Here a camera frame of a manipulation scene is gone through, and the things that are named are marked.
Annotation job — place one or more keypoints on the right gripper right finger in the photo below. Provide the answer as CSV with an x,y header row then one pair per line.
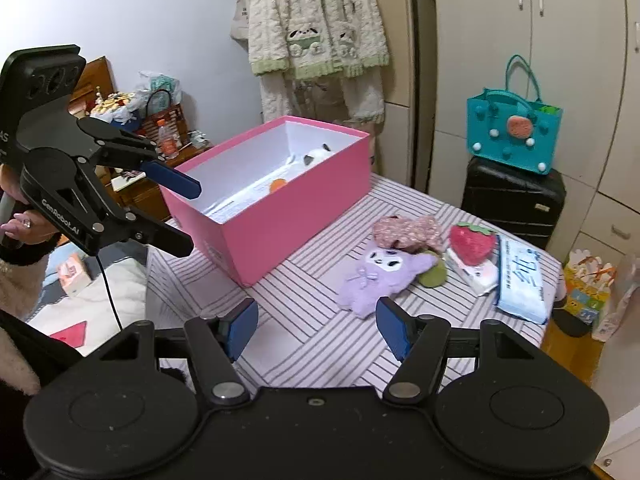
x,y
419,343

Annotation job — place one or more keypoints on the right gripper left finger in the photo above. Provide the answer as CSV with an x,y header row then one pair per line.
x,y
214,345

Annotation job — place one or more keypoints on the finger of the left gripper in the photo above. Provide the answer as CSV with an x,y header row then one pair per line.
x,y
118,148
140,228

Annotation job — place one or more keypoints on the green round plush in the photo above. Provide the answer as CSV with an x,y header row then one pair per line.
x,y
435,277

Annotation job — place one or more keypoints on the purple Kuromi plush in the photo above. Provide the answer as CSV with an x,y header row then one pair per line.
x,y
379,273

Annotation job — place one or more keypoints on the pink floral scrunchie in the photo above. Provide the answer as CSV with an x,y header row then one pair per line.
x,y
408,235

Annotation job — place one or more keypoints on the red strawberry plush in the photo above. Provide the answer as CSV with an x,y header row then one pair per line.
x,y
472,244

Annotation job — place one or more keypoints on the blue tissue pack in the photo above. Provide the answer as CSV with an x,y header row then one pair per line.
x,y
527,280

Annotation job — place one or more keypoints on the orange ball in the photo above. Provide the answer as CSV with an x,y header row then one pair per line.
x,y
276,184

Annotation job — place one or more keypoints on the white panda plush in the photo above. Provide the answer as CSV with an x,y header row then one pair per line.
x,y
312,157

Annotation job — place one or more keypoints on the white wet wipes pack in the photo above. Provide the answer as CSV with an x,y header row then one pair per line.
x,y
481,279

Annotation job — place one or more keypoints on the person's left hand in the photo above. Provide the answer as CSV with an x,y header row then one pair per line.
x,y
29,227

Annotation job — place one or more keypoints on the wooden nightstand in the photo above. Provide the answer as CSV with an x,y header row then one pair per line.
x,y
128,188

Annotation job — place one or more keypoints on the flower bouquet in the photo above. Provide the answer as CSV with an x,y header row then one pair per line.
x,y
117,107

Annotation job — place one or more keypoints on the orange drink bottle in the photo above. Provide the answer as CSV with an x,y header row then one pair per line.
x,y
168,140

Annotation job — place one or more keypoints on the plaid handbag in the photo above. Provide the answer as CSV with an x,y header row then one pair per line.
x,y
161,105

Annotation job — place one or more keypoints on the pink storage box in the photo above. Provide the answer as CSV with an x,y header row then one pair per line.
x,y
244,229

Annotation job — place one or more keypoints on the canvas tote bag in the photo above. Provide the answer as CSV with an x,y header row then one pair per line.
x,y
239,22

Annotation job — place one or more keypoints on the black suitcase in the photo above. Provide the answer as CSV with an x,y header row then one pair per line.
x,y
524,204

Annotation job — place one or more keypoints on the colourful gift bag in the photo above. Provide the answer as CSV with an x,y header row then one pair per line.
x,y
588,281

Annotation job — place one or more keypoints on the white fluffy cardigan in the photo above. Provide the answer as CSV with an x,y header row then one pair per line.
x,y
308,40

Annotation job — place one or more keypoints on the teal felt tote bag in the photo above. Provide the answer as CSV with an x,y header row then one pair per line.
x,y
502,126

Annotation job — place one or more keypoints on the beige wardrobe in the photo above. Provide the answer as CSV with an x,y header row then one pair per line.
x,y
579,55

